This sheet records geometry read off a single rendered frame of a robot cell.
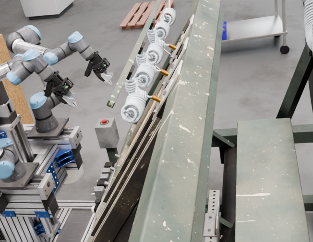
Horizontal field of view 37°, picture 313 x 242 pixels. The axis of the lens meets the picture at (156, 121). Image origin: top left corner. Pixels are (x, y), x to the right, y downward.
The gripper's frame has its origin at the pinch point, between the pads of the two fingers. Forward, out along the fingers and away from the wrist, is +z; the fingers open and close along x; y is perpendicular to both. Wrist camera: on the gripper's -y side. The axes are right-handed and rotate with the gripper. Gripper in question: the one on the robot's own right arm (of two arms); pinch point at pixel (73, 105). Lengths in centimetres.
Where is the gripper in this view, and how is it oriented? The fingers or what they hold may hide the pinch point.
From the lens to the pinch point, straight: 241.0
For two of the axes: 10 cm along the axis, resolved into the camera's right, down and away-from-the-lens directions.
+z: 5.9, 6.8, 4.3
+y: 7.6, -2.9, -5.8
